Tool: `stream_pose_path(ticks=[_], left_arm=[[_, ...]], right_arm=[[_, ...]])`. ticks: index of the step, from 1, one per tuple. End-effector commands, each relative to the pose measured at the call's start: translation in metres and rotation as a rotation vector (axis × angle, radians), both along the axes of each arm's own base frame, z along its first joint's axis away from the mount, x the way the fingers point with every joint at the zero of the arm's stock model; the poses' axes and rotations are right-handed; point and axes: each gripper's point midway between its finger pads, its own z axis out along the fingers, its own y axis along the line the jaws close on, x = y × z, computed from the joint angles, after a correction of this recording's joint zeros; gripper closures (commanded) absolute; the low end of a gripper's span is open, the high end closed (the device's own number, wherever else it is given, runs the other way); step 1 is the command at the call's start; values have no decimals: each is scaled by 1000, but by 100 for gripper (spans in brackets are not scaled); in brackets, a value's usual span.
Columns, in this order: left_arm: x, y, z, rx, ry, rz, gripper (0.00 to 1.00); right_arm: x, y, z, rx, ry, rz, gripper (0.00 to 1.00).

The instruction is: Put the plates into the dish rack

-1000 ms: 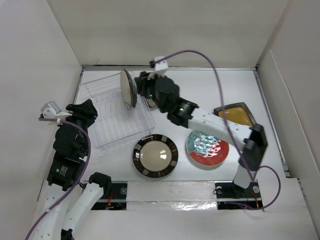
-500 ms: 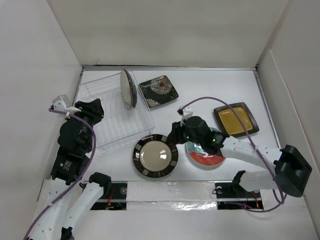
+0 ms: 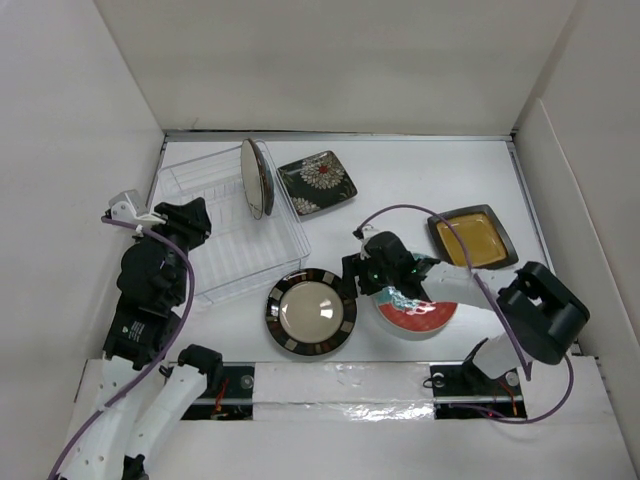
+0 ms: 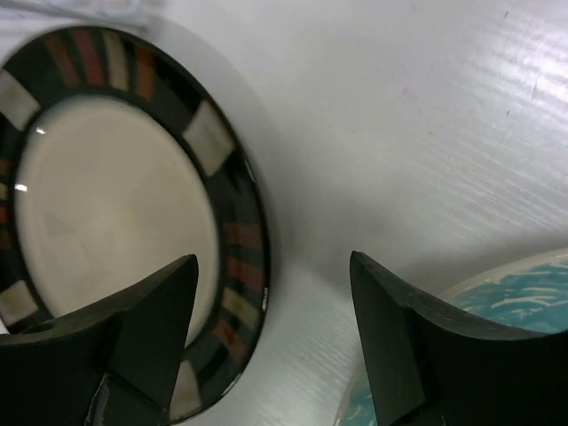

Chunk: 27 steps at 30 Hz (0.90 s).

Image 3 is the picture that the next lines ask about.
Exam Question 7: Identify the round plate black checkered rim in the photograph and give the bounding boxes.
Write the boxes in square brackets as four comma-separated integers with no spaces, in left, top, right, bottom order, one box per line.
[265,268,357,357]

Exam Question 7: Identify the black square floral plate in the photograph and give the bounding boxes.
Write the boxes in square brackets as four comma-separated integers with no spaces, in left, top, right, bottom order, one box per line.
[277,150,358,216]

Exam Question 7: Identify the clear plastic dish rack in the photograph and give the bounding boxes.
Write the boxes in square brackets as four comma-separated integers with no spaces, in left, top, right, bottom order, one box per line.
[152,140,311,303]

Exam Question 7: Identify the red teal round plate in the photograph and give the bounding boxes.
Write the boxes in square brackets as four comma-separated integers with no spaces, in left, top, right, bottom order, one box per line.
[371,286,458,341]

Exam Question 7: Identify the aluminium frame rail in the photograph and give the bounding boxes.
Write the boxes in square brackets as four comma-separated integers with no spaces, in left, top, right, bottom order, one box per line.
[164,129,512,142]

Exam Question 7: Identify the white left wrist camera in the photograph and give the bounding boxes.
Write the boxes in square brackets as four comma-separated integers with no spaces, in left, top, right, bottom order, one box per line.
[106,189,165,226]

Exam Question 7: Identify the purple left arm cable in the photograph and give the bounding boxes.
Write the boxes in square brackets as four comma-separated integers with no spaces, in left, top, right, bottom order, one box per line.
[47,214,196,480]

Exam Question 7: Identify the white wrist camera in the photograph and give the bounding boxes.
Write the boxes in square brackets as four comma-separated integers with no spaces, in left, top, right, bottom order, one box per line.
[106,189,165,226]
[353,224,379,245]

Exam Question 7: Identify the blue round plate brown rim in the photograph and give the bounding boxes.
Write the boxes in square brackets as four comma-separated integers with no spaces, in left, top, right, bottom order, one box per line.
[254,143,275,216]

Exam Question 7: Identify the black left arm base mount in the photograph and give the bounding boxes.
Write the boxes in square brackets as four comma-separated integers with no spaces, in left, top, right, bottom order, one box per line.
[182,363,255,421]

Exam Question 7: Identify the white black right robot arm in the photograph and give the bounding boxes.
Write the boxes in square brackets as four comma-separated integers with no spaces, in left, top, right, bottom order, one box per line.
[341,231,590,393]

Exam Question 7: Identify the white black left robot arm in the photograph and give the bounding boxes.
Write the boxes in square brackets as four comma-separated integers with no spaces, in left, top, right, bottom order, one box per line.
[49,190,223,479]

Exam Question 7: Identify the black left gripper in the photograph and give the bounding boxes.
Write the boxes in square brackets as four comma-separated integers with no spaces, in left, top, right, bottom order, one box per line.
[135,196,212,302]

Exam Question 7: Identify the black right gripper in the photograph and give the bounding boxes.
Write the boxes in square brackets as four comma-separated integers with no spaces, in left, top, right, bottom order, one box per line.
[338,251,398,300]

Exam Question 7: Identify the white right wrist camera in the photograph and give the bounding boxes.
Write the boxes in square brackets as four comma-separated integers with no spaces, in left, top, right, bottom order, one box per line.
[353,224,379,245]

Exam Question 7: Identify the square yellow plate dark rim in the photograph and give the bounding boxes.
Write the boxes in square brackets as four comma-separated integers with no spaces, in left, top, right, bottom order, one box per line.
[426,204,519,270]

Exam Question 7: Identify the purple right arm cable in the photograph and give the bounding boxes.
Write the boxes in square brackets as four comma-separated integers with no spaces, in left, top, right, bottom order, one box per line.
[357,203,576,425]

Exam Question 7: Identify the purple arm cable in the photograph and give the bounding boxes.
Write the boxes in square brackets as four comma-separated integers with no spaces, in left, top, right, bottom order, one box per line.
[357,203,576,425]
[47,214,196,480]

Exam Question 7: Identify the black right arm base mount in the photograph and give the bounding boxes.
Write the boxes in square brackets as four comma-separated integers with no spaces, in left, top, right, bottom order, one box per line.
[423,363,528,420]

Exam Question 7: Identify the cream round plate tree design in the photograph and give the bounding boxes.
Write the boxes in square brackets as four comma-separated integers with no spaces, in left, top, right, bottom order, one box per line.
[241,139,268,220]

